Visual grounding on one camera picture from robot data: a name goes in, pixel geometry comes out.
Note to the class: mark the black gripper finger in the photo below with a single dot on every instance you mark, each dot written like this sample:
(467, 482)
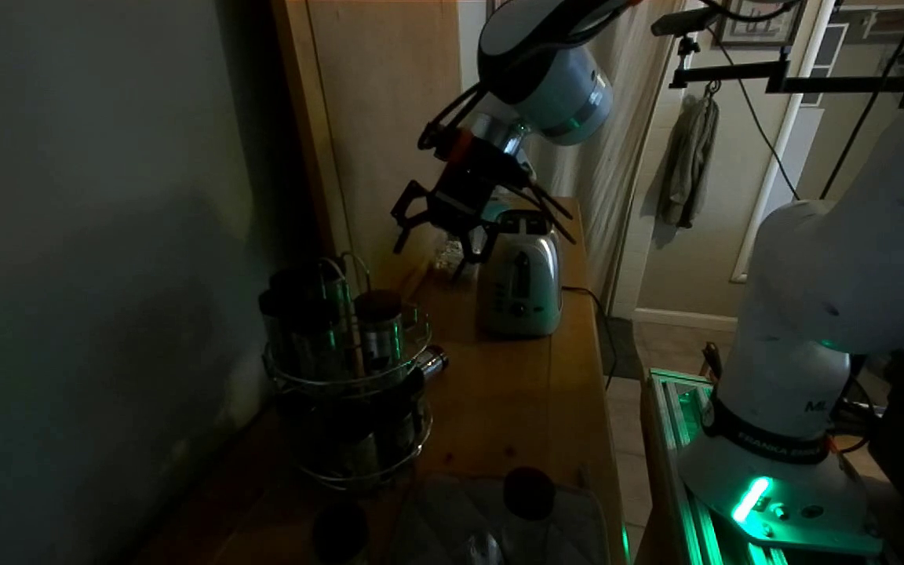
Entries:
(474, 245)
(408, 208)

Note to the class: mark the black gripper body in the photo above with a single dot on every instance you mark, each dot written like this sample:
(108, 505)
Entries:
(479, 174)

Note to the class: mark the stainless steel toaster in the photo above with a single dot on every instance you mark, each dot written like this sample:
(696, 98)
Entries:
(520, 277)

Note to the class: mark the large wooden back panel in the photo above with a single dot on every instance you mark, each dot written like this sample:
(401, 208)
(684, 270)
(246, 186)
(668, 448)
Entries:
(392, 114)

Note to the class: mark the hanging grey cloth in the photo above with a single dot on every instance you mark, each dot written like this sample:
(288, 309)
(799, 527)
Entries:
(693, 159)

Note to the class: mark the metal robot mounting base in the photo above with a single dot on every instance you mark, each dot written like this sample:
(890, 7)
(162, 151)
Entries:
(672, 420)

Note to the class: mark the grey quilted mat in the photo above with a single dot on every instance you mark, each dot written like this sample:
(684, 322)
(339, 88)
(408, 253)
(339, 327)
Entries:
(504, 528)

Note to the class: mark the small silver metal object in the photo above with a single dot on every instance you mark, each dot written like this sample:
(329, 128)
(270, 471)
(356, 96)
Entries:
(486, 552)

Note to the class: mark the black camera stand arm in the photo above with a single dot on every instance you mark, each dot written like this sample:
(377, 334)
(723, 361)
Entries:
(777, 76)

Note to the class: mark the framed wall picture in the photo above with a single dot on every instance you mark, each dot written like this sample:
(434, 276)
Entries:
(761, 20)

